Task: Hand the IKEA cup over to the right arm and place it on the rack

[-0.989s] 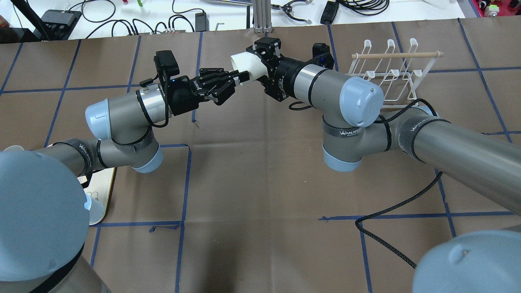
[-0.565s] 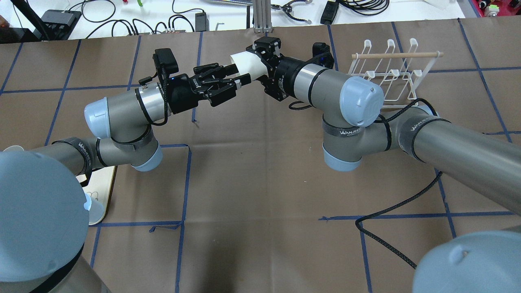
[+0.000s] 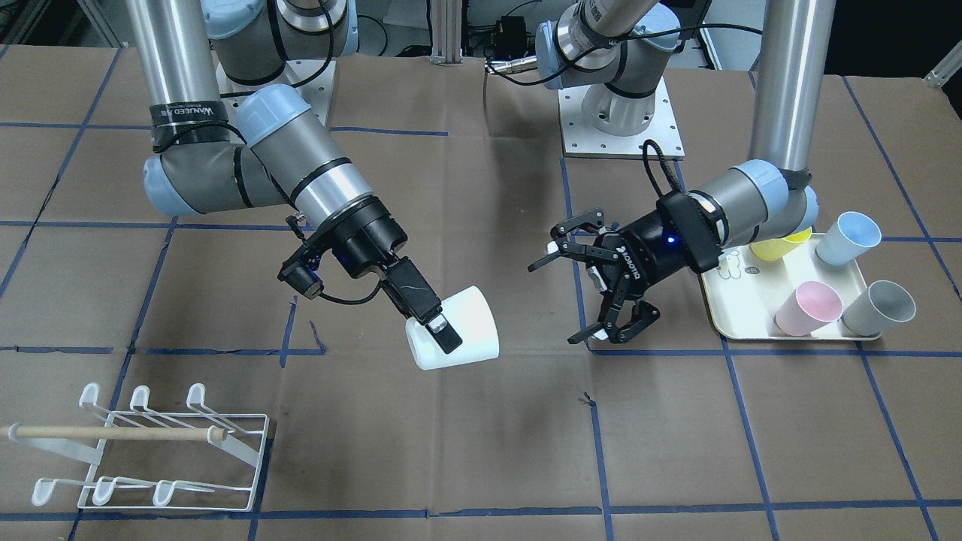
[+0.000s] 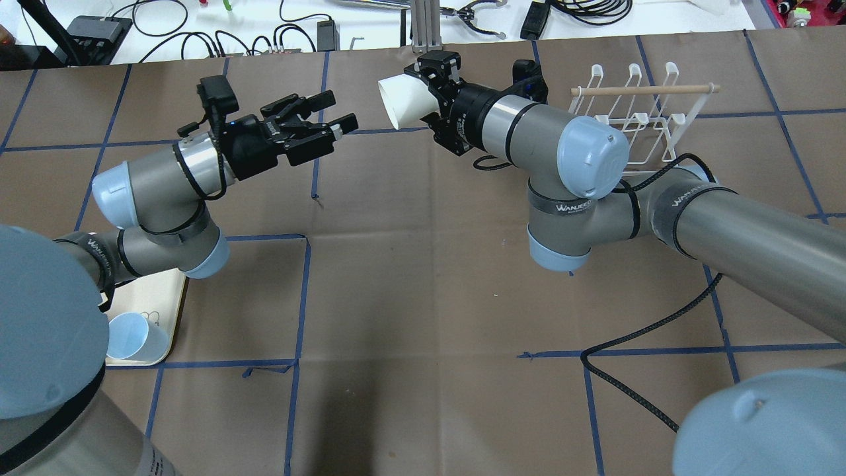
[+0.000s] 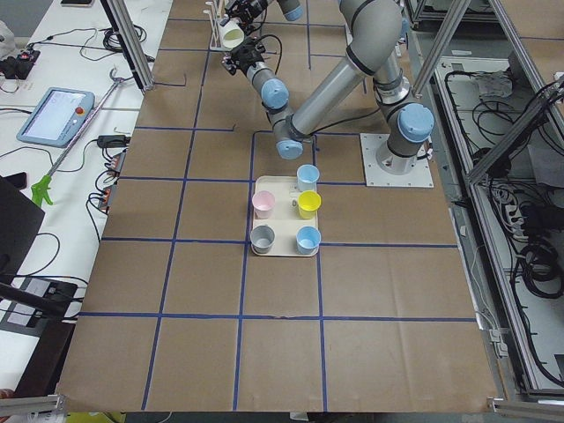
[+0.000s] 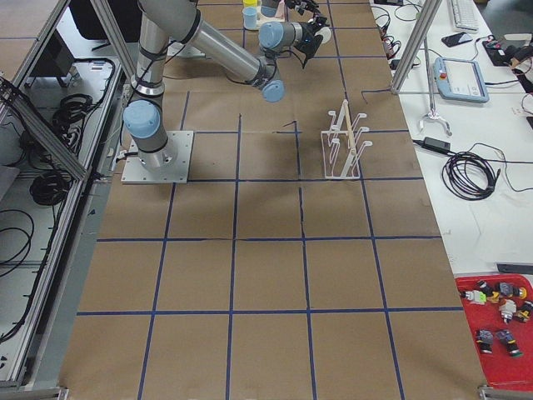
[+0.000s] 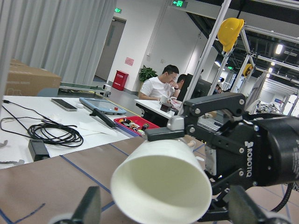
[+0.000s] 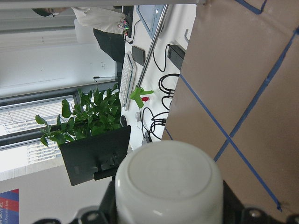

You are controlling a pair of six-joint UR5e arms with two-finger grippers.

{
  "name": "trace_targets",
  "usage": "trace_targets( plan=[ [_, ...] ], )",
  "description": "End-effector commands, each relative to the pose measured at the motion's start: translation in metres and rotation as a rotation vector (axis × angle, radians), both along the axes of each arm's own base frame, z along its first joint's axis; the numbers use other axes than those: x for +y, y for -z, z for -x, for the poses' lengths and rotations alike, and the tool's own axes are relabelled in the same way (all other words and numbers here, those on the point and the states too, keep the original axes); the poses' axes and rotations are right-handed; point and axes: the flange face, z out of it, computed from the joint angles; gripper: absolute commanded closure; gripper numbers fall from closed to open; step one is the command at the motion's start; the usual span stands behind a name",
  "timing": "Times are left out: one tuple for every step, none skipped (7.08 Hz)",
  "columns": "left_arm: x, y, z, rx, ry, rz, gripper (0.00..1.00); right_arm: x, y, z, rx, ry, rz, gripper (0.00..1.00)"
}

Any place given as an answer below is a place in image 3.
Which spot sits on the grey cup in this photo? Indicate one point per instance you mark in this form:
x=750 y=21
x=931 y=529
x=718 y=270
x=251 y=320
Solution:
x=883 y=305

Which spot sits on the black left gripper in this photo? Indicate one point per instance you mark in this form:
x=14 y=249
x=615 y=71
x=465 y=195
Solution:
x=646 y=246

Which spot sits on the pink cup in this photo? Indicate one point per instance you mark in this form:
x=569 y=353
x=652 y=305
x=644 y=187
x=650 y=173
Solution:
x=811 y=306

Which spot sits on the white wire cup rack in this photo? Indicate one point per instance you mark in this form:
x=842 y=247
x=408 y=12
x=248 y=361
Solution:
x=140 y=459

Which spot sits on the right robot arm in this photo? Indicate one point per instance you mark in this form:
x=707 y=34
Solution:
x=229 y=133

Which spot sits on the white ikea cup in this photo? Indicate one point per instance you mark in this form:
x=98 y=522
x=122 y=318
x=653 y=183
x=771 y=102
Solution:
x=469 y=317

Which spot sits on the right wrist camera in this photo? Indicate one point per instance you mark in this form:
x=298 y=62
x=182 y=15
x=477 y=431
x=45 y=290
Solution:
x=299 y=272

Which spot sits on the cream plastic tray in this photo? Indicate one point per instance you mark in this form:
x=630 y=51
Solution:
x=744 y=293

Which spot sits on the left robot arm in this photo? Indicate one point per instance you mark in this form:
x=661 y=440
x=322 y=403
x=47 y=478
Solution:
x=688 y=172

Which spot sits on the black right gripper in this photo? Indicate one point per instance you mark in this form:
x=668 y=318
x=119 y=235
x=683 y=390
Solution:
x=370 y=239

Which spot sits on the yellow cup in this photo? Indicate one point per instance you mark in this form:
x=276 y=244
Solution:
x=776 y=248

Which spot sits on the light blue cup near base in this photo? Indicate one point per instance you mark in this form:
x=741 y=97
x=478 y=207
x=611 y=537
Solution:
x=852 y=234

